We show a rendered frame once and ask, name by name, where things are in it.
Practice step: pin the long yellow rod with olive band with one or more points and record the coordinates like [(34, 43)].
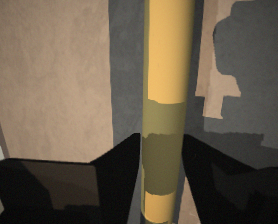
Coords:
[(168, 35)]

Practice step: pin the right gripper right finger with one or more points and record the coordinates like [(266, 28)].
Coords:
[(225, 190)]

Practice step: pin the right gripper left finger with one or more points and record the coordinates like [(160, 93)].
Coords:
[(103, 193)]

